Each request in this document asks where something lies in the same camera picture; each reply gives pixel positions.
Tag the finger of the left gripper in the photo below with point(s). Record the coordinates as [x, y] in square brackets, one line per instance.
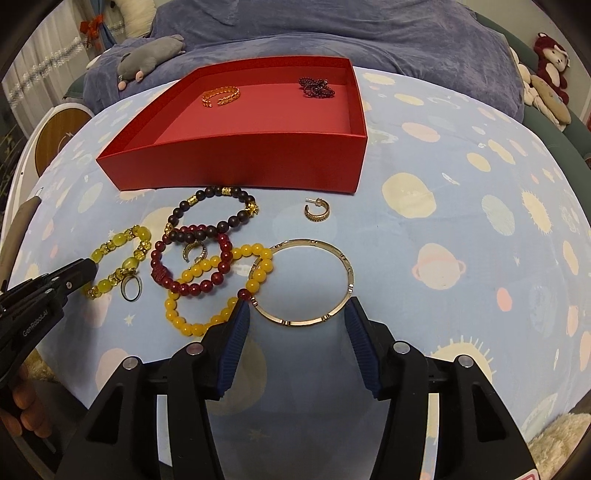
[70, 278]

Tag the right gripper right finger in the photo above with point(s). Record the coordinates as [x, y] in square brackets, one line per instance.
[362, 338]

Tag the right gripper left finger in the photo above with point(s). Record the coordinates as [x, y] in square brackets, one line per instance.
[233, 340]

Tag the rose gold thin bangle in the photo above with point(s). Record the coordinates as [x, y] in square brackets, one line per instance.
[350, 282]

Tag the gold hoop earring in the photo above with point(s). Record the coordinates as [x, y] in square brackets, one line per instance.
[316, 210]

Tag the gold cuff bangle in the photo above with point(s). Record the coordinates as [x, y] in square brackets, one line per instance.
[220, 96]

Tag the purple garnet bead strand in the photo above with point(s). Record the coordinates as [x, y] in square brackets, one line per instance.
[316, 88]

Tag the operator left hand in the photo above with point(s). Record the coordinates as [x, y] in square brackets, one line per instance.
[32, 415]

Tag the brown leather pouch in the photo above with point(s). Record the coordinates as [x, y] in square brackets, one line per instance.
[14, 239]

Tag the light blue planet-print sheet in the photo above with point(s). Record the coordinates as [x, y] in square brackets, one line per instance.
[464, 235]

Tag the white round wood-top device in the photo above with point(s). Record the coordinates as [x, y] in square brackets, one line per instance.
[25, 158]

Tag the cream fluffy blanket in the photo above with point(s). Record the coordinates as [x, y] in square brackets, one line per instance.
[553, 446]

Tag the grey mouse plush toy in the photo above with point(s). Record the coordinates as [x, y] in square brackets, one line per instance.
[138, 63]

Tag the white curtain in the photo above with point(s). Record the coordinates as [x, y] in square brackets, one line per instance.
[47, 64]

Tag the red cardboard box tray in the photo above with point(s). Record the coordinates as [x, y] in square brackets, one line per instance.
[271, 137]

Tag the red ribbon bow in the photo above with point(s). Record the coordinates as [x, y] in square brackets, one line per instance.
[91, 31]

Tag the white cow plush pillow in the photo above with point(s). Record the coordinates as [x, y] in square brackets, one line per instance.
[137, 16]

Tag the beige cookie plush toy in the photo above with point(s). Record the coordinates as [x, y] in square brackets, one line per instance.
[539, 94]

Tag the blue-grey velvet blanket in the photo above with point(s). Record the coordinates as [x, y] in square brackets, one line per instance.
[436, 41]

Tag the red monkey plush toy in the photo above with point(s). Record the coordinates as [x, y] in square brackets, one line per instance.
[553, 61]

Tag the green sofa bed frame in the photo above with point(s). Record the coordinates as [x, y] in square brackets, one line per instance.
[570, 148]

